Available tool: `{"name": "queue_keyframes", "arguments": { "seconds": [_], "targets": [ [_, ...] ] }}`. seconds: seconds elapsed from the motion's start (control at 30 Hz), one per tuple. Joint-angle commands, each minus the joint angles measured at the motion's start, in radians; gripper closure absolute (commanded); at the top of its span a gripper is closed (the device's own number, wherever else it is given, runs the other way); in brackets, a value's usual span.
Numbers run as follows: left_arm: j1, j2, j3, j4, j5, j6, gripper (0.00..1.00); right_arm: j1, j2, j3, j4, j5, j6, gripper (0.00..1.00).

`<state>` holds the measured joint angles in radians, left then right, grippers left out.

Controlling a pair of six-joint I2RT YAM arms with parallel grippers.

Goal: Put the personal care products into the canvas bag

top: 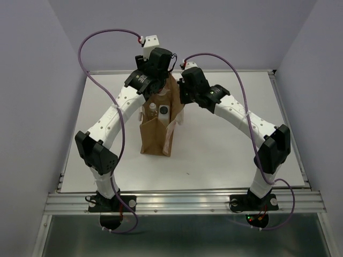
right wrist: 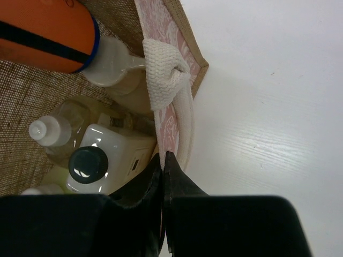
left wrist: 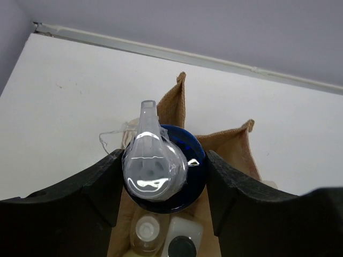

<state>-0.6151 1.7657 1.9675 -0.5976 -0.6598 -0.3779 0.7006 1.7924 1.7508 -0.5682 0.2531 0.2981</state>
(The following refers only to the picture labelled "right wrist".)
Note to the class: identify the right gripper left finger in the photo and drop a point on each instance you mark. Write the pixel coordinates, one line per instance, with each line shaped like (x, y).
(125, 223)

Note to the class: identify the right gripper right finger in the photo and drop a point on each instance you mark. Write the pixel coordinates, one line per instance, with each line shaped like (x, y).
(198, 224)

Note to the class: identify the white bottle black cap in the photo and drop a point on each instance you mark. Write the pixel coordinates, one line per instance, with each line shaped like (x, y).
(107, 159)

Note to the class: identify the green lotion pump bottle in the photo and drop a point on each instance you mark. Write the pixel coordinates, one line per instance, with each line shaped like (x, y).
(52, 184)

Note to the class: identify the amber liquid squeeze bottle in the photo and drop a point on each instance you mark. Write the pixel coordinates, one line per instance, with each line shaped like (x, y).
(60, 132)

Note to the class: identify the beige pump bottle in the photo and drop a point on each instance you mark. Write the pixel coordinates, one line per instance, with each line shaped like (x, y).
(131, 92)

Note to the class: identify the brown canvas tote bag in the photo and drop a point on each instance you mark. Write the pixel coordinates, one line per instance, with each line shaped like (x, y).
(27, 92)

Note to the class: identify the orange pump bottle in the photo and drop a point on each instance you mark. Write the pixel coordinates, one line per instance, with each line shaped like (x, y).
(63, 36)

